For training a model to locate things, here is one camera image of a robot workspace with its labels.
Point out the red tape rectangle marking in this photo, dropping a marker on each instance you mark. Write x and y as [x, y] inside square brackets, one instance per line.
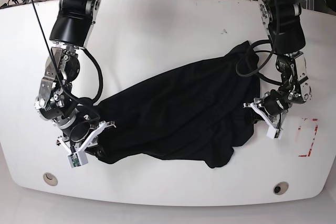
[305, 137]

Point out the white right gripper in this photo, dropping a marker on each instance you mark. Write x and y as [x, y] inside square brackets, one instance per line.
[94, 131]

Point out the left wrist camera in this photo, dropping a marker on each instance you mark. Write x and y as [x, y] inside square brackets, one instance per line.
[274, 133]

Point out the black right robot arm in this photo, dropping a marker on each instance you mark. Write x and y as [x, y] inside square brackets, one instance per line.
[75, 117]

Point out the table grommet hole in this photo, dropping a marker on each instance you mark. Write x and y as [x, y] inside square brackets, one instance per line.
[280, 188]
[50, 179]

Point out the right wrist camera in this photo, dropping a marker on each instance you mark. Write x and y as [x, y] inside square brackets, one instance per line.
[77, 159]

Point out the left table grommet hole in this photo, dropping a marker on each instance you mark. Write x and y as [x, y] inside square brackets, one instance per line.
[50, 179]

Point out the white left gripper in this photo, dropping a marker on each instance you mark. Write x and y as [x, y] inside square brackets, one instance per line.
[274, 121]

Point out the right table grommet hole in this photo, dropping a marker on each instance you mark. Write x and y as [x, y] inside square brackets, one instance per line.
[280, 188]

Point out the black T-shirt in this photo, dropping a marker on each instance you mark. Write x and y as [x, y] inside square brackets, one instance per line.
[193, 112]

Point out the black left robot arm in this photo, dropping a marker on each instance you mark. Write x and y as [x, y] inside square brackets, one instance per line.
[285, 65]

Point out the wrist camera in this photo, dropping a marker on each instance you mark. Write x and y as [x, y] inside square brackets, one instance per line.
[274, 133]
[77, 159]

